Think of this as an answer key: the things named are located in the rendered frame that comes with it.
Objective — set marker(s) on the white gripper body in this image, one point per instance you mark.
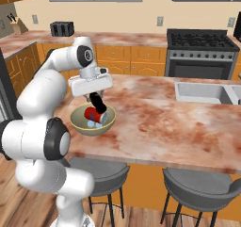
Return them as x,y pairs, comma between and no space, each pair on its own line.
91,84

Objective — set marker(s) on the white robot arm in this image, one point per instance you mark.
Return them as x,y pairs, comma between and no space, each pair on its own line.
37,102

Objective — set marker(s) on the pale blue ice cube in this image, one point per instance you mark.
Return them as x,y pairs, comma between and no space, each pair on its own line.
90,123
99,126

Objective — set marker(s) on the olive green bowl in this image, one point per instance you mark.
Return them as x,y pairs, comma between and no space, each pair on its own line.
80,124

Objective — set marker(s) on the dark steel fridge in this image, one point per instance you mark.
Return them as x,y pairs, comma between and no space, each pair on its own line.
4,86

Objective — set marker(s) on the red soda can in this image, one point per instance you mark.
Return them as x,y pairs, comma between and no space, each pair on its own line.
92,114

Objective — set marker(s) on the orange base cupboard run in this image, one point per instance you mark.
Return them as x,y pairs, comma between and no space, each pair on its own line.
138,59
22,64
237,66

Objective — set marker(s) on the black toaster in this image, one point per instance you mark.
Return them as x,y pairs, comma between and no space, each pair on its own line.
62,29

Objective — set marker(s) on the grey bar stool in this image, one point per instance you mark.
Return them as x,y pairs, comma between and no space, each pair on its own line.
103,174
200,190

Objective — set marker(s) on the wooden knife block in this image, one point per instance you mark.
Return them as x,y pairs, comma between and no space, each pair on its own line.
19,26

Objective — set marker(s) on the grey double sink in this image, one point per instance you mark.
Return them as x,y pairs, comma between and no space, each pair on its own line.
204,92

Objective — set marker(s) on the orange island cupboard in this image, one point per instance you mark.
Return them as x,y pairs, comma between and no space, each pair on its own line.
147,186

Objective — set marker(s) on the black and steel range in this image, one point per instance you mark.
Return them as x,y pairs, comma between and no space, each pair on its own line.
200,58

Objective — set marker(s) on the black coffee machine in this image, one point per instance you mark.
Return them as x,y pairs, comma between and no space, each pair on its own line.
237,28

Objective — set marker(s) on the grey wall outlet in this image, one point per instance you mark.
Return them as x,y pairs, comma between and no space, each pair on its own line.
35,19
231,22
160,21
2,24

